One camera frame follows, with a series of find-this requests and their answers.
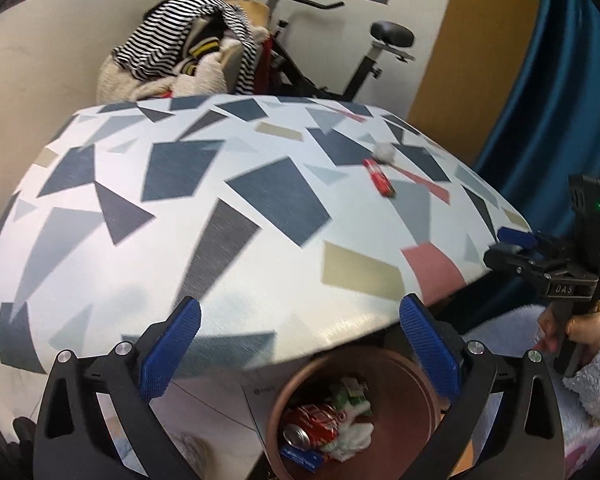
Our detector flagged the blue curtain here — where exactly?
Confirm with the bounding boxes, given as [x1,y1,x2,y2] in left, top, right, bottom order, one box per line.
[472,0,600,306]

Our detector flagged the black exercise bike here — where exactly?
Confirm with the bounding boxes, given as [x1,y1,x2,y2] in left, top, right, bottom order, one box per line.
[235,0,416,101]

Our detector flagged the green and white wrapper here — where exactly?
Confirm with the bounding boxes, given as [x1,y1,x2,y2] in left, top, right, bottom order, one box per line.
[330,377,373,416]

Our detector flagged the crushed red soda can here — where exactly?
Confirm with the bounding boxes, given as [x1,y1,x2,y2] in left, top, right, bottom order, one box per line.
[280,402,351,453]

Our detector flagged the dark object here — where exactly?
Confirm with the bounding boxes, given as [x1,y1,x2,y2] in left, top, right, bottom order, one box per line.
[11,417,37,461]

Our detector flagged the brown round waste bin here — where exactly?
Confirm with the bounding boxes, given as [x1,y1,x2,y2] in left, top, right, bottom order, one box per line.
[266,347,441,480]

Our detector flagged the red cloth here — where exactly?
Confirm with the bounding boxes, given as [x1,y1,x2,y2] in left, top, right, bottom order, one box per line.
[257,35,273,93]

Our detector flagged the dark jacket with yellow stripes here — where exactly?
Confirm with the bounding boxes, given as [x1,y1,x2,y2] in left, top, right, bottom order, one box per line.
[180,20,231,76]

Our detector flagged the black and white striped cloth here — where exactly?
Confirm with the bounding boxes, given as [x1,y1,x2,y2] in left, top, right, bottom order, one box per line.
[111,0,261,96]

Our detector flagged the wooden chair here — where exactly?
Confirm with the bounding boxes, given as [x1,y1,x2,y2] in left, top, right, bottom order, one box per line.
[225,0,271,96]

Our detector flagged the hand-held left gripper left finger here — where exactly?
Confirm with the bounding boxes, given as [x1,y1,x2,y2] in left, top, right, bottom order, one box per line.
[32,296,203,480]

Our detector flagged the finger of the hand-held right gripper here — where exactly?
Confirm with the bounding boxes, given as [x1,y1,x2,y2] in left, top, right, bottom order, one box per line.
[496,226,576,261]
[482,244,553,281]

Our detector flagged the person's right hand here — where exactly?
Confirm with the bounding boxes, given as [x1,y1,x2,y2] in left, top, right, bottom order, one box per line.
[536,302,600,361]

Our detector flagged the blue ice cream box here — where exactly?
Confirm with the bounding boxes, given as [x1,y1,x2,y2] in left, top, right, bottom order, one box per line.
[280,447,331,471]

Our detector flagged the cream fleece coat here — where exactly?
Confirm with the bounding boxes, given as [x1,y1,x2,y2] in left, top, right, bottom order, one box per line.
[96,42,231,103]

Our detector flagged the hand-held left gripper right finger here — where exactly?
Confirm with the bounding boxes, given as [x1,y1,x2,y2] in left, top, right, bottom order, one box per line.
[399,294,566,480]

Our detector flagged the white paper bag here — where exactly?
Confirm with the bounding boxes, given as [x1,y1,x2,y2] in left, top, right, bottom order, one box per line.
[325,412,376,463]

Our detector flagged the geometric patterned tablecloth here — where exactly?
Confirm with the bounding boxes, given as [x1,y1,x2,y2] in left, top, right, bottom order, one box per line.
[0,95,533,376]

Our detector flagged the slim red packet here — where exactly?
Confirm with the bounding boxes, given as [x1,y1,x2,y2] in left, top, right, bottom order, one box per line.
[362,157,398,198]

